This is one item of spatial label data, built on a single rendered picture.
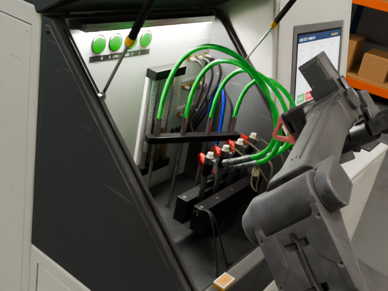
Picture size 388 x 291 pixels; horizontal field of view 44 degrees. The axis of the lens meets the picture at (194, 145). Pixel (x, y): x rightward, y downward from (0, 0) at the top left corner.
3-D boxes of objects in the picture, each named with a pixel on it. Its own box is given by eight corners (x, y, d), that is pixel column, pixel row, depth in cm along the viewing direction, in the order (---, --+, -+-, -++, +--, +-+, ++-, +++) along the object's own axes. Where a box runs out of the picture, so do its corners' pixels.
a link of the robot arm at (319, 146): (263, 260, 52) (353, 219, 47) (232, 217, 52) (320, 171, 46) (318, 134, 89) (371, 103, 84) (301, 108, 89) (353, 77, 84)
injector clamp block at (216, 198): (194, 253, 143) (204, 211, 136) (168, 237, 148) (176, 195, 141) (252, 213, 169) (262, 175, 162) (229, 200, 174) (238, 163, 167)
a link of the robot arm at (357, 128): (375, 140, 113) (388, 135, 117) (362, 113, 114) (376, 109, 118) (352, 149, 119) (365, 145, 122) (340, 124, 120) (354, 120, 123)
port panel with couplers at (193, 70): (178, 131, 165) (194, 43, 152) (170, 127, 167) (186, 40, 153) (200, 123, 175) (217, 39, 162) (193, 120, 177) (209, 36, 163)
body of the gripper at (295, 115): (280, 114, 96) (305, 101, 90) (313, 98, 102) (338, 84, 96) (296, 143, 96) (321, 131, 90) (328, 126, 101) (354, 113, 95)
